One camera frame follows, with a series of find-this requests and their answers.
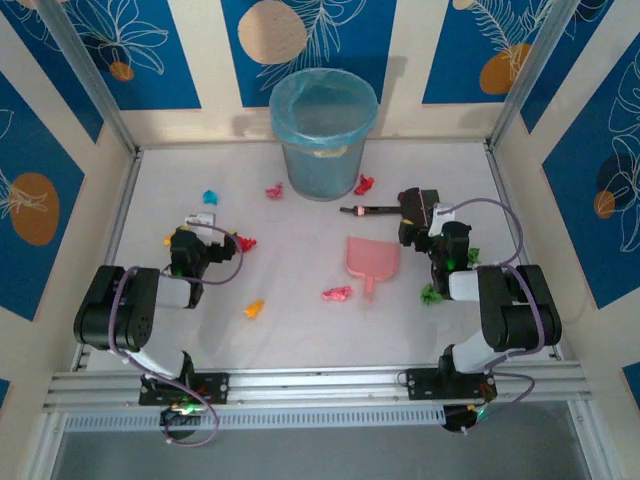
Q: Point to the pink paper scrap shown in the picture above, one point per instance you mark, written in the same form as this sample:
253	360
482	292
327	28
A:
274	192
337	294

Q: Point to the pink plastic dustpan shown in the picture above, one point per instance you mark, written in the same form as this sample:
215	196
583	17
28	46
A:
372	257

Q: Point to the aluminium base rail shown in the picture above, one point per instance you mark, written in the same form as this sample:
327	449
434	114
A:
320	387

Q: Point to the blue paper scrap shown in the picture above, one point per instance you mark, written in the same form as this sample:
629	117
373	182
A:
210	198

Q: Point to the orange paper scrap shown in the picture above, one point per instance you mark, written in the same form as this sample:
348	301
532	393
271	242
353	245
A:
254	309

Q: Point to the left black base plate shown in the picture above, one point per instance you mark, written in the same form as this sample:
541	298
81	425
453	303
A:
220	378

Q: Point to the aluminium frame post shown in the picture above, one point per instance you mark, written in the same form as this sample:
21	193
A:
532	75
95	85

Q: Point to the yellow paper scrap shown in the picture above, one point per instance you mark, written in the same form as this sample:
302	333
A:
168	240

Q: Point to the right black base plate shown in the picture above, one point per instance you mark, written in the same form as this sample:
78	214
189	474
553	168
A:
420	385

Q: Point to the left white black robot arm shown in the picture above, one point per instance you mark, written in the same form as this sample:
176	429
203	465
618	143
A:
145	320

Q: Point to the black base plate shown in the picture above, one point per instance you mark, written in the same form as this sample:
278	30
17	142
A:
220	378
420	385

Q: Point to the dark brown hand brush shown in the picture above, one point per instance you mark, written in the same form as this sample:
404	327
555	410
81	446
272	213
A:
412	207

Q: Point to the bin with blue liner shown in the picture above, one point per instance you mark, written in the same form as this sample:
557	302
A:
320	170

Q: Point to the small black controller board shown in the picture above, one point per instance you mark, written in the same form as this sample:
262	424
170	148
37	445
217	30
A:
172	417
455	420

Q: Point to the aluminium side rail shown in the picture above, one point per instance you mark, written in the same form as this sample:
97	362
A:
116	225
499	175

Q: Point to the red paper scrap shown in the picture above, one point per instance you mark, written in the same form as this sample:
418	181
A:
365	185
247	244

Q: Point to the green paper scrap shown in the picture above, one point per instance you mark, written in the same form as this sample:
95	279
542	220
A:
429	296
474	256

